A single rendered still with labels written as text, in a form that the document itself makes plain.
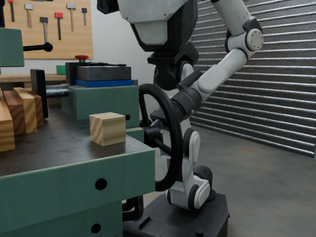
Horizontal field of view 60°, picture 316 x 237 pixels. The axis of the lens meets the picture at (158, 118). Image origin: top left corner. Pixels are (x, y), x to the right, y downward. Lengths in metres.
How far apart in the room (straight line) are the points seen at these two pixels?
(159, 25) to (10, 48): 0.62
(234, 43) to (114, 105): 0.64
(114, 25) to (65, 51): 0.85
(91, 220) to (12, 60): 0.33
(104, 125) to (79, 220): 0.18
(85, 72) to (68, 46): 3.50
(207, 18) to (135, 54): 1.24
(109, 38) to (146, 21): 3.24
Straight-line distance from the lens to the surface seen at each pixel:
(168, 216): 1.61
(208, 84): 0.92
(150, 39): 1.11
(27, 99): 0.47
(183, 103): 0.88
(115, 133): 0.38
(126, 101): 0.58
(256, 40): 1.07
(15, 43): 0.59
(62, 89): 0.59
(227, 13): 1.05
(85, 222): 0.49
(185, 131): 1.32
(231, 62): 1.02
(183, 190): 1.48
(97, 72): 0.56
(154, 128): 0.72
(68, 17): 4.10
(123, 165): 0.34
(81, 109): 0.55
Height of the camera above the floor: 1.01
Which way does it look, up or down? 12 degrees down
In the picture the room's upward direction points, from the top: straight up
